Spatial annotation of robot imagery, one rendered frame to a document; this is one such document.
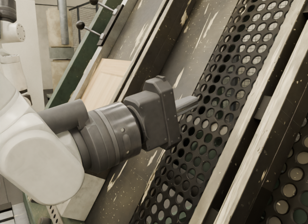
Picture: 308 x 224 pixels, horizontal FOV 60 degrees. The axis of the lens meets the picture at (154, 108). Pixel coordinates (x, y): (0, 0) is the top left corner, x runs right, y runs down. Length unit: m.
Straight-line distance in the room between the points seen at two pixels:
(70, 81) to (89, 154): 1.03
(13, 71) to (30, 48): 3.67
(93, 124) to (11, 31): 0.75
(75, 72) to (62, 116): 1.03
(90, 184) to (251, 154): 0.48
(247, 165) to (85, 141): 0.22
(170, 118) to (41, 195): 0.21
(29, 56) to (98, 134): 4.43
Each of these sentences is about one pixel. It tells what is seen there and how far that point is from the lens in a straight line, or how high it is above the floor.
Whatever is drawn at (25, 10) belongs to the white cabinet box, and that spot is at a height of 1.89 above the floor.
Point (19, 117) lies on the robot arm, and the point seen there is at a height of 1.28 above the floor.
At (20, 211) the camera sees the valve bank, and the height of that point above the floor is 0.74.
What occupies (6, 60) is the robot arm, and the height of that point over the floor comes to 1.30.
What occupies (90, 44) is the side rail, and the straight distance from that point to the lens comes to 1.39.
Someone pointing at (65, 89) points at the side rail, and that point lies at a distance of 1.37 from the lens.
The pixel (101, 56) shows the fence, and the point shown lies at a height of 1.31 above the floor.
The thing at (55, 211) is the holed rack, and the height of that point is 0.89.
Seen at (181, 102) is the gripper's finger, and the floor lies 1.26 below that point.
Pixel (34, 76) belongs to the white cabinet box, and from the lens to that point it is 4.79.
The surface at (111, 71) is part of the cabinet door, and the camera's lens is 1.01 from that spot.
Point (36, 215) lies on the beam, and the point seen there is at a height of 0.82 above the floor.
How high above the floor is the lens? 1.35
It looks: 13 degrees down
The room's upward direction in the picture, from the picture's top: straight up
